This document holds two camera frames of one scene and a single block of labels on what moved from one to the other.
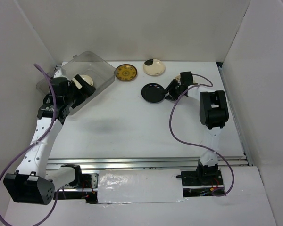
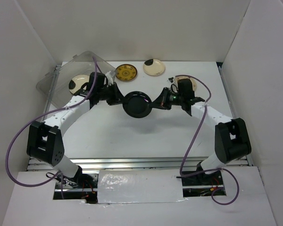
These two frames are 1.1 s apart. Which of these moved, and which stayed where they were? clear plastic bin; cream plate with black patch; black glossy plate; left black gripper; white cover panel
Moved: black glossy plate; left black gripper
Stayed: white cover panel; clear plastic bin; cream plate with black patch
